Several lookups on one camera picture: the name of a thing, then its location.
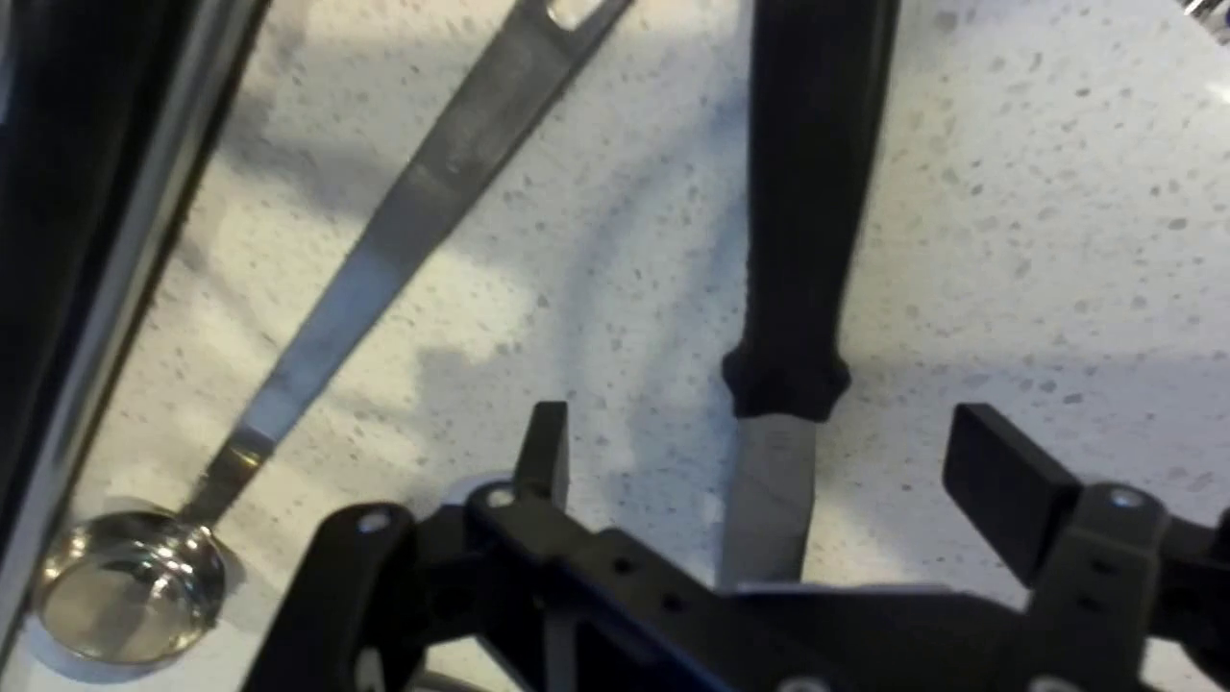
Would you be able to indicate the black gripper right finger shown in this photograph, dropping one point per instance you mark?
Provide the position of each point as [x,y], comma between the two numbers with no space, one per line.
[1010,487]

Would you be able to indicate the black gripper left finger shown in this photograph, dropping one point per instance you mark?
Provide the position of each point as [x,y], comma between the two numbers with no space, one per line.
[545,460]

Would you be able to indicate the black handled knife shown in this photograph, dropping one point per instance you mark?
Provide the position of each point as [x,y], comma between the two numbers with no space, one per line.
[815,99]

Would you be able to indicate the steel ladle spoon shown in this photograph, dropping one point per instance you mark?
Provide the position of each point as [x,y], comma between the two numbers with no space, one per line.
[141,584]

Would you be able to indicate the stainless steel stove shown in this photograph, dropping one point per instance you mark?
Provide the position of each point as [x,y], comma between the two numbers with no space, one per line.
[111,120]

